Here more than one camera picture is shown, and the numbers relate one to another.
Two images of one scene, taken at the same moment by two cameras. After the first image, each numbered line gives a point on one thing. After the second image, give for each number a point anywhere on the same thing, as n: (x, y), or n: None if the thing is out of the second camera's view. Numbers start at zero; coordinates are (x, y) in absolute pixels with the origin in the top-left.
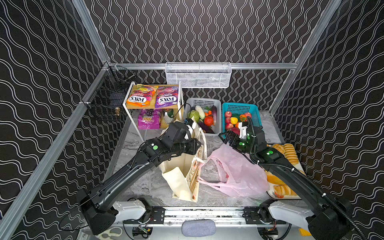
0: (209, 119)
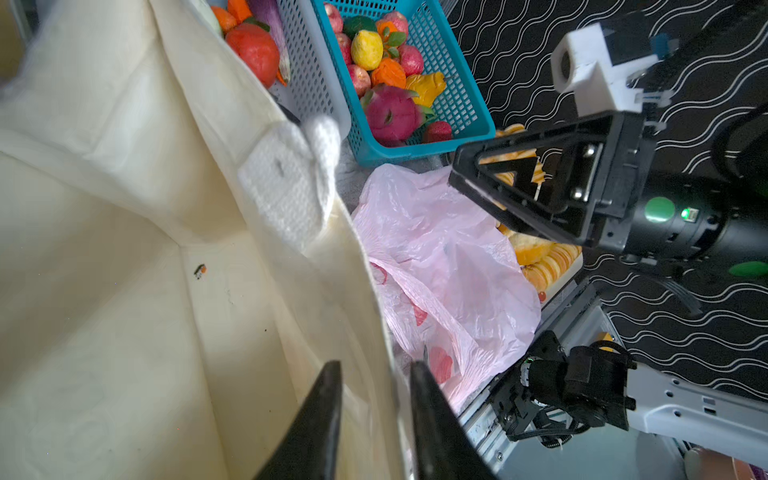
0: (258, 49)
